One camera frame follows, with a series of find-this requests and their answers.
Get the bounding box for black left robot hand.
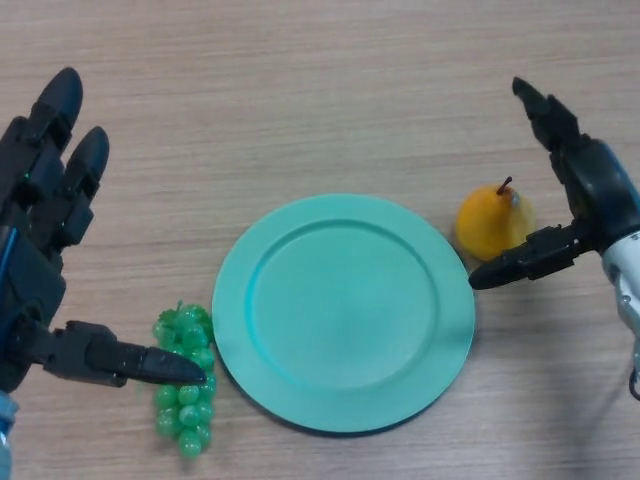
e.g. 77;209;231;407
0;67;207;395

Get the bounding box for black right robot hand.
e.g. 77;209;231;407
468;75;640;292

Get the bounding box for yellow pear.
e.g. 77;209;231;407
454;175;540;264

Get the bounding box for green round plate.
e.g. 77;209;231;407
212;193;476;434

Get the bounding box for green grape bunch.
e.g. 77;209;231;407
152;299;219;459

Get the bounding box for thin black forearm cable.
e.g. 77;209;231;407
626;349;640;401

